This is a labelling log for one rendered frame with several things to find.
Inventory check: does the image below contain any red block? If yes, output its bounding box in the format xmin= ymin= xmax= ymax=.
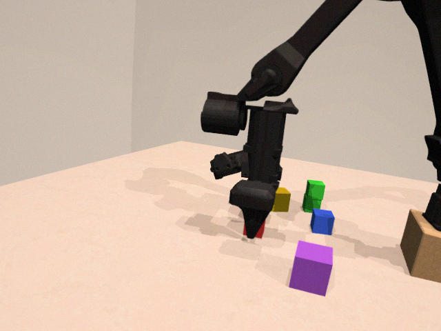
xmin=243 ymin=220 xmax=265 ymax=239

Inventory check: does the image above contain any purple cube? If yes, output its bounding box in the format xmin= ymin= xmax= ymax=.
xmin=289 ymin=241 xmax=333 ymax=297

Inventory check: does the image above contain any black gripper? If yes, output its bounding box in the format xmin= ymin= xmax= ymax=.
xmin=229 ymin=138 xmax=283 ymax=239

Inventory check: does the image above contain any blue block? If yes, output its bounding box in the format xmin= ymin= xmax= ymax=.
xmin=310 ymin=208 xmax=335 ymax=235

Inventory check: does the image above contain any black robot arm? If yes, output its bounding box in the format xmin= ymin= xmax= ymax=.
xmin=201 ymin=0 xmax=441 ymax=232

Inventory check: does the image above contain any green block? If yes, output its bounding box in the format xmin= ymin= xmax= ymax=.
xmin=305 ymin=180 xmax=325 ymax=200
xmin=302 ymin=193 xmax=322 ymax=213

